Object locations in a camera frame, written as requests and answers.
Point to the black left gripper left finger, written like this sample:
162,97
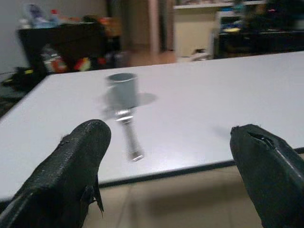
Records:
64,166

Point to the white table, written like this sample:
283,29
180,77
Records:
171,111

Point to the black bag with yellow stripe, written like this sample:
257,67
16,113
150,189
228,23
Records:
19,77

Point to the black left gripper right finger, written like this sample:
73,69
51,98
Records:
268,171

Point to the white shelf unit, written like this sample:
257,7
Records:
228,26

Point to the dark wooden cabinet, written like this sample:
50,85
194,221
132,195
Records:
64,45

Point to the grey cup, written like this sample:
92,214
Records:
123,88

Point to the plastic bottle with red cap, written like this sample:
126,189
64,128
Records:
54,17

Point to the dark desk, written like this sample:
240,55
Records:
261,42

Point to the white blue plastic container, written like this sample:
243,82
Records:
35,15

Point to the silver metal spoon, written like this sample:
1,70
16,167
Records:
129,135

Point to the orange box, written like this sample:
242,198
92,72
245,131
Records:
110,26

